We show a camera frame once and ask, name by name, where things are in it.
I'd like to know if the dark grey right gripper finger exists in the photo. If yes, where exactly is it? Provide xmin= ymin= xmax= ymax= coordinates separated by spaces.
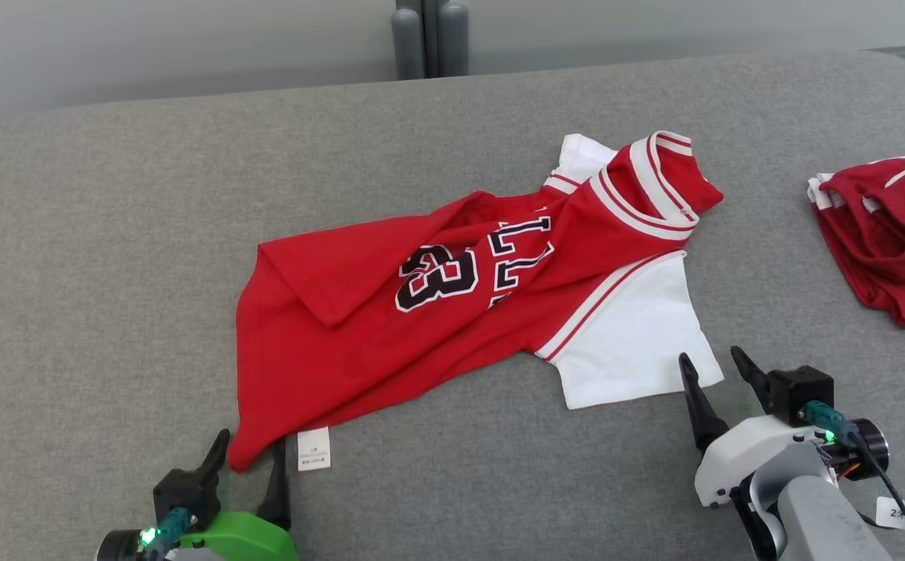
xmin=730 ymin=345 xmax=773 ymax=414
xmin=678 ymin=351 xmax=731 ymax=454

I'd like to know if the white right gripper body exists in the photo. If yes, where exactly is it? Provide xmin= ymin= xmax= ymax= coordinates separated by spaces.
xmin=693 ymin=413 xmax=890 ymax=509

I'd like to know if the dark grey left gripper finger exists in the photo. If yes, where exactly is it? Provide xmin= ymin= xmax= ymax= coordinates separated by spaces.
xmin=195 ymin=428 xmax=232 ymax=488
xmin=255 ymin=437 xmax=292 ymax=532

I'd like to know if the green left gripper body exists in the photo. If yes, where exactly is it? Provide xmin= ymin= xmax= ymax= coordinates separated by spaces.
xmin=96 ymin=510 xmax=302 ymax=561

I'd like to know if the red jersey number 23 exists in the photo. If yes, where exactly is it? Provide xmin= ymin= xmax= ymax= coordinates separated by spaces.
xmin=227 ymin=130 xmax=727 ymax=475

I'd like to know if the red shorts white stripe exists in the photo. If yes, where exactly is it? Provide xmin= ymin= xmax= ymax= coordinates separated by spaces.
xmin=806 ymin=153 xmax=905 ymax=329

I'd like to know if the left camera cable teal plug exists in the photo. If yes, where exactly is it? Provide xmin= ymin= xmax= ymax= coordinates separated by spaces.
xmin=138 ymin=506 xmax=193 ymax=561

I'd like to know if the camera cable teal plug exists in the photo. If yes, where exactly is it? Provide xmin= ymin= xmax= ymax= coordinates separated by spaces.
xmin=801 ymin=400 xmax=905 ymax=561
xmin=138 ymin=506 xmax=193 ymax=561

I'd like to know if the right camera cable teal plug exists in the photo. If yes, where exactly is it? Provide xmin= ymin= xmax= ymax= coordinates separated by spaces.
xmin=801 ymin=400 xmax=905 ymax=561

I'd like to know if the white cable label tag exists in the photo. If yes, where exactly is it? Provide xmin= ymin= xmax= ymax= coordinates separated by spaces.
xmin=875 ymin=496 xmax=905 ymax=544

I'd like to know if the grey cylindrical post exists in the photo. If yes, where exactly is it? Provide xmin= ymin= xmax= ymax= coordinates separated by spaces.
xmin=391 ymin=6 xmax=427 ymax=81
xmin=436 ymin=0 xmax=471 ymax=78

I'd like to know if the grey metal door frame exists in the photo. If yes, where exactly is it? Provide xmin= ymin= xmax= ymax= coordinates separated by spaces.
xmin=395 ymin=0 xmax=442 ymax=79

